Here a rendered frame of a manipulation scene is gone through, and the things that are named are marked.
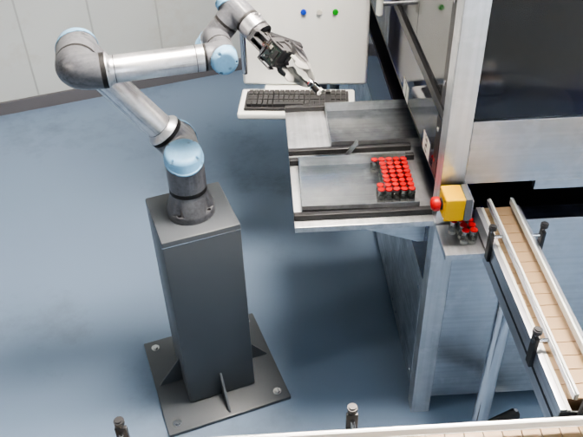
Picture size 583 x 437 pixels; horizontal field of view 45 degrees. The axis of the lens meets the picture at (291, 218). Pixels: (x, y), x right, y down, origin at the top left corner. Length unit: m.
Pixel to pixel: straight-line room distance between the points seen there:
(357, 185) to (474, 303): 0.53
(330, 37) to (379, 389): 1.35
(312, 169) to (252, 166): 1.62
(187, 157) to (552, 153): 1.02
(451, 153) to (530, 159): 0.22
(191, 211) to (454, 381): 1.10
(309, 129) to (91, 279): 1.33
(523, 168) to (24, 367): 2.02
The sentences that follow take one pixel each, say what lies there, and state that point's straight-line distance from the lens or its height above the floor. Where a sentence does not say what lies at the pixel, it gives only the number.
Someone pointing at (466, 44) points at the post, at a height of 1.42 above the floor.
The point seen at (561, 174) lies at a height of 1.03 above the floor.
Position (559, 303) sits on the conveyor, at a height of 0.96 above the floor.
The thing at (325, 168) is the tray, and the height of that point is 0.88.
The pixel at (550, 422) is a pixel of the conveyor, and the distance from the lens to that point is 1.52.
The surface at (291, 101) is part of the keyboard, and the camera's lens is 2.72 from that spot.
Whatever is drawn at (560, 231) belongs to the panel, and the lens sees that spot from 2.19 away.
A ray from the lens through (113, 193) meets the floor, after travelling 3.77.
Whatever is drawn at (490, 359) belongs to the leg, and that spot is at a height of 0.53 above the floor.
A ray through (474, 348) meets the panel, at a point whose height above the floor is 0.33.
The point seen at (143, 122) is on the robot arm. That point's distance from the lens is 2.17.
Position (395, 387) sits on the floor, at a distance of 2.74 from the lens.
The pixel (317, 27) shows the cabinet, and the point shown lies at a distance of 2.78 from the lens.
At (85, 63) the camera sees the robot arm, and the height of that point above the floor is 1.34.
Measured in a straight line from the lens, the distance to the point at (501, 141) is 1.93.
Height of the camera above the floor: 2.15
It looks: 38 degrees down
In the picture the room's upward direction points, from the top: 2 degrees counter-clockwise
